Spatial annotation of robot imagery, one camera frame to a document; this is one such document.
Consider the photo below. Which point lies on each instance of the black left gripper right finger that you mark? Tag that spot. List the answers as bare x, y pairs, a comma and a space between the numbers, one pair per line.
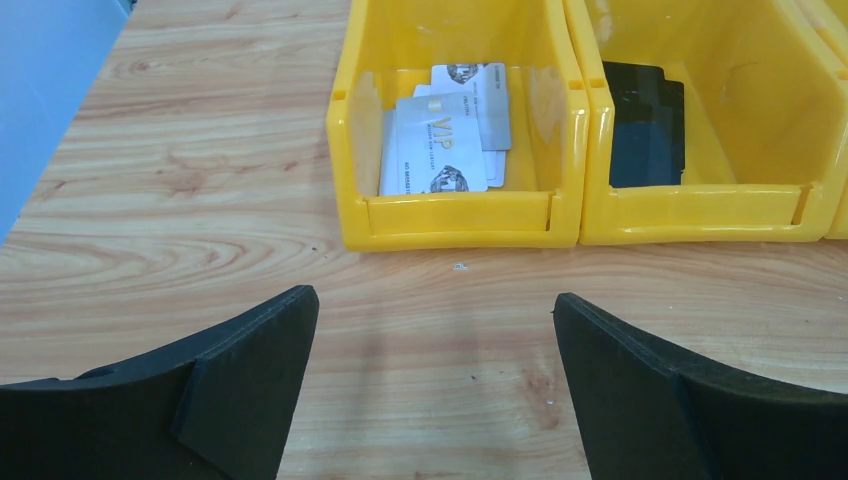
647, 408

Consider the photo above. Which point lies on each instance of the black card holder in bin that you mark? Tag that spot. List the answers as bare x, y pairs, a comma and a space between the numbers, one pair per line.
649, 126

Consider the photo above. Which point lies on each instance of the yellow bin with black holder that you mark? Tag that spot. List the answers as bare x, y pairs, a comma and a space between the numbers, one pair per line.
765, 121

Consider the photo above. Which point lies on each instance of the silver card behind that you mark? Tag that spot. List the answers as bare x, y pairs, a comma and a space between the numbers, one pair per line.
486, 84

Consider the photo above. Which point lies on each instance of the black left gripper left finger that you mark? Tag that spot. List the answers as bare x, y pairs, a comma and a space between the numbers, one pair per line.
217, 404

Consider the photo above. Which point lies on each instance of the yellow bin with silver cards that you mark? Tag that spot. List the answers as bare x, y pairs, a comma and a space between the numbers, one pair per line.
389, 48

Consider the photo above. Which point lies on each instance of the yellow bin with striped cards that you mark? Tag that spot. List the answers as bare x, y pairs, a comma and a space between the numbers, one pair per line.
829, 21

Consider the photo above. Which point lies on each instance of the silver VIP card front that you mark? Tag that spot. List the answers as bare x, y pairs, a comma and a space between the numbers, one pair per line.
439, 145

